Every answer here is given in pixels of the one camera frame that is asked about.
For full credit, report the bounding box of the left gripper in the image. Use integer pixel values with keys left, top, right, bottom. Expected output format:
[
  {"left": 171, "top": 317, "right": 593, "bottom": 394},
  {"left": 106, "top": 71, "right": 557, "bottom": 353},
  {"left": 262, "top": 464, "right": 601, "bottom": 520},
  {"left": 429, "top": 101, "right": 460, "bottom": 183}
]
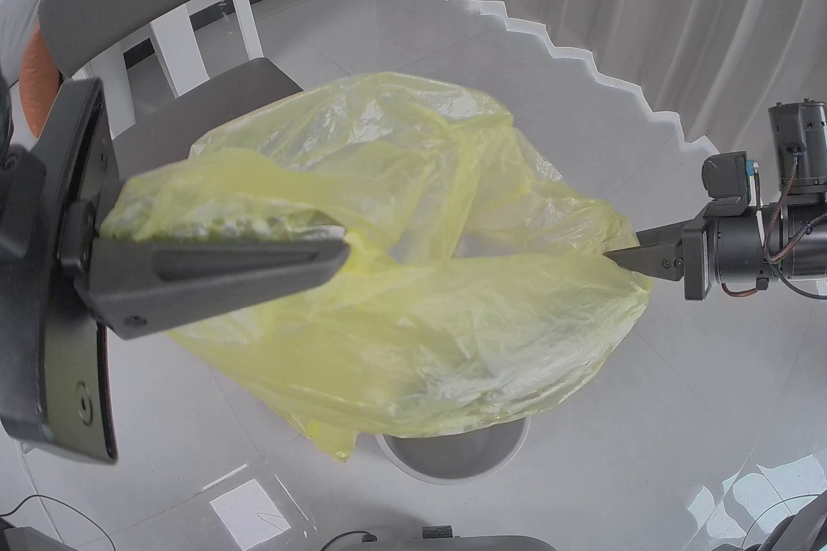
[{"left": 0, "top": 77, "right": 350, "bottom": 464}]

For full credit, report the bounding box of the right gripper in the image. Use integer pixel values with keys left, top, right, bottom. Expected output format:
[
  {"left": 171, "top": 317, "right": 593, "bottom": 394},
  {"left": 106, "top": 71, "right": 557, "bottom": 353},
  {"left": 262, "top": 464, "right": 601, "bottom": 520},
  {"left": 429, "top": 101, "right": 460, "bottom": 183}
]
[{"left": 603, "top": 205, "right": 767, "bottom": 301}]

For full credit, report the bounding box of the yellow plastic bag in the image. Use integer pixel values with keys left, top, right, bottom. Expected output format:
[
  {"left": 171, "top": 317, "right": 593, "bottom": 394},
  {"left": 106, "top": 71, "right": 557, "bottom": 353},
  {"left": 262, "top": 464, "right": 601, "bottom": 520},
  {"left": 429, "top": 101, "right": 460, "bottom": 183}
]
[{"left": 100, "top": 72, "right": 650, "bottom": 462}]

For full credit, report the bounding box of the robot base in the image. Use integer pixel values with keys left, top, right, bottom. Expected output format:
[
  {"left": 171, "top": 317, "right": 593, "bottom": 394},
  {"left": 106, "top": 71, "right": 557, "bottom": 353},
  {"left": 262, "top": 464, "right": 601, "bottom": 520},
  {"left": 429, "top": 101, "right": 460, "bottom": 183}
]
[{"left": 330, "top": 526, "right": 550, "bottom": 551}]

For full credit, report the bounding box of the white trash bin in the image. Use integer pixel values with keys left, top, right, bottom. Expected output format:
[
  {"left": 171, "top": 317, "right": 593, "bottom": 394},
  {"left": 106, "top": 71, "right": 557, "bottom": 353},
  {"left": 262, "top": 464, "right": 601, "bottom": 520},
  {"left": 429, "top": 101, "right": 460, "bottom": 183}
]
[{"left": 380, "top": 416, "right": 532, "bottom": 483}]

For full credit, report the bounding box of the orange cushion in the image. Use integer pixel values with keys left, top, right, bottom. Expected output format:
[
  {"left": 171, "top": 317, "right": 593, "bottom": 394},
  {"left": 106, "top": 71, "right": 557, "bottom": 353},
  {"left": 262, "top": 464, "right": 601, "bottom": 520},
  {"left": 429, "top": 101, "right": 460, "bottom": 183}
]
[{"left": 19, "top": 27, "right": 63, "bottom": 139}]

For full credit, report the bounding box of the pale grey cushion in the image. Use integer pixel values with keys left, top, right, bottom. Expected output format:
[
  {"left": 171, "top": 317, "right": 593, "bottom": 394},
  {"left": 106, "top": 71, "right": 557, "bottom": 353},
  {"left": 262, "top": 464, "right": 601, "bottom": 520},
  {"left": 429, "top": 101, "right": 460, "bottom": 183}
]
[{"left": 0, "top": 0, "right": 54, "bottom": 81}]

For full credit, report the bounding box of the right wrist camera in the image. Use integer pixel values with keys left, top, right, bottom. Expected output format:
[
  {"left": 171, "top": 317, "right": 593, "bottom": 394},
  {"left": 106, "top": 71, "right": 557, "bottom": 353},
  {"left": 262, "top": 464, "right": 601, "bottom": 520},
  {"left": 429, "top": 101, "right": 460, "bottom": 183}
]
[{"left": 703, "top": 151, "right": 758, "bottom": 217}]

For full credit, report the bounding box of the black cable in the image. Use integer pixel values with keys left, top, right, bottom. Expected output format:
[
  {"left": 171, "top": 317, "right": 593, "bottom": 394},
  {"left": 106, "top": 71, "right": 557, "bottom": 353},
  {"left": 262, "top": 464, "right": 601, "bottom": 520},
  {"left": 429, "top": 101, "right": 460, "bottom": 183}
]
[
  {"left": 328, "top": 529, "right": 379, "bottom": 551},
  {"left": 0, "top": 493, "right": 124, "bottom": 551}
]

